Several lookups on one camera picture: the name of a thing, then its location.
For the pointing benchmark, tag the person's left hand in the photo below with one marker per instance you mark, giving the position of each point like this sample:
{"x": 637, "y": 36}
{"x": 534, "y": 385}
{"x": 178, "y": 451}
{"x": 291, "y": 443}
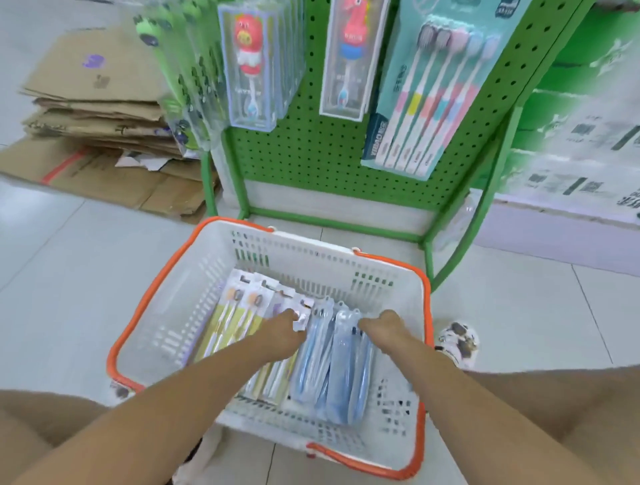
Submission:
{"x": 282, "y": 335}

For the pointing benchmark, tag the person's right hand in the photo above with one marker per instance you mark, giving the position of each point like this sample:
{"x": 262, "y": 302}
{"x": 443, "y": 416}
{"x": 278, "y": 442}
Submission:
{"x": 382, "y": 330}

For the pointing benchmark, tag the row of slim toothbrush packs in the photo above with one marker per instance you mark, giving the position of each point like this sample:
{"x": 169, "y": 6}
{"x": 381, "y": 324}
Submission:
{"x": 230, "y": 315}

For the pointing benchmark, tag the bundle of clear blue toothbrush blisters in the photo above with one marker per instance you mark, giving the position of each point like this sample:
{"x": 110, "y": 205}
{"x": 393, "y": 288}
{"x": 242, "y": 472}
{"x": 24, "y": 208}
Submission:
{"x": 335, "y": 370}

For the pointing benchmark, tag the white orange shopping basket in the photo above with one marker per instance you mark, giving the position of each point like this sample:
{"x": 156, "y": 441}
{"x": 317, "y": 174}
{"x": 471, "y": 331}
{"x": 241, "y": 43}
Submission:
{"x": 170, "y": 300}

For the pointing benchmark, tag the green pegboard display rack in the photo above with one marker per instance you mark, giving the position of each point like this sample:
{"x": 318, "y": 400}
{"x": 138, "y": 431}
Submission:
{"x": 310, "y": 160}

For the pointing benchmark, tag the teal multi toothbrush pack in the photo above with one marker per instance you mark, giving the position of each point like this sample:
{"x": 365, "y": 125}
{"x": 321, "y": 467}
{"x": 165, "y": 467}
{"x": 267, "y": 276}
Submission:
{"x": 430, "y": 100}

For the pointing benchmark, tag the bundle of cartoon toothbrush boxes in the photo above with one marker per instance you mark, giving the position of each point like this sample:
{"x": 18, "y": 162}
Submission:
{"x": 250, "y": 70}

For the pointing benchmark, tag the clear red cartoon toothbrush box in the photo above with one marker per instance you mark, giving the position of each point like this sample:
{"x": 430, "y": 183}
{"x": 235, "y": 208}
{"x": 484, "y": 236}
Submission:
{"x": 352, "y": 60}

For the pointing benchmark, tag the bundle of clear kids toothbrushes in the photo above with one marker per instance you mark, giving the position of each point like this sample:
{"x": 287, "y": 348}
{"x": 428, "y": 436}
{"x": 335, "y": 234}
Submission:
{"x": 180, "y": 80}

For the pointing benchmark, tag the person's left forearm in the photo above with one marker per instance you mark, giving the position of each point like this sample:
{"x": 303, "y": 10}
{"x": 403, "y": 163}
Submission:
{"x": 150, "y": 420}

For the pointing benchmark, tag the person's right forearm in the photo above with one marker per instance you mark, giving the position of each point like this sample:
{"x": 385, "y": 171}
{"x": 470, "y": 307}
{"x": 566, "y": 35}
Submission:
{"x": 480, "y": 420}

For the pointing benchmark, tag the person's right leg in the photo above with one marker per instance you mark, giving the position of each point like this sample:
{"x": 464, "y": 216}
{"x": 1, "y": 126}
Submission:
{"x": 570, "y": 410}

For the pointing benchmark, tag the person's leg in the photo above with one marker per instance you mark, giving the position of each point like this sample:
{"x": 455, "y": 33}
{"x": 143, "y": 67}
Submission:
{"x": 570, "y": 410}
{"x": 45, "y": 430}

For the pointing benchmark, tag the person's left leg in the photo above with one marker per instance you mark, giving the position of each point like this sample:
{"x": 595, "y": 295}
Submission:
{"x": 45, "y": 430}

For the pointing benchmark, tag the white clog shoe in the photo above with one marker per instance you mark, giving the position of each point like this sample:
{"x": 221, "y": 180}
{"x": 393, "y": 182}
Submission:
{"x": 458, "y": 343}
{"x": 198, "y": 455}

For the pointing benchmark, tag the pile of flattened cardboard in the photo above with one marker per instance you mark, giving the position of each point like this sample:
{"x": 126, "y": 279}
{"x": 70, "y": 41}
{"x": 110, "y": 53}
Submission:
{"x": 90, "y": 130}

